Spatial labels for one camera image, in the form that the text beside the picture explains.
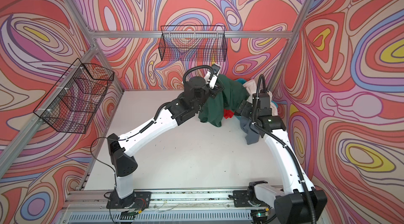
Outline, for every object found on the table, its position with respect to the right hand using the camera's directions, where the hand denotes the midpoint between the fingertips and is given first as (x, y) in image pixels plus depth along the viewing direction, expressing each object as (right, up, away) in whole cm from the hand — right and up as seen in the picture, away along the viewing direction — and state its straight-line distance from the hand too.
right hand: (248, 111), depth 77 cm
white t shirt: (+8, +14, +19) cm, 25 cm away
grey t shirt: (+6, -14, +14) cm, 20 cm away
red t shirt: (-8, -2, +16) cm, 18 cm away
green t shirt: (-18, +1, -1) cm, 18 cm away
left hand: (-17, +17, -11) cm, 27 cm away
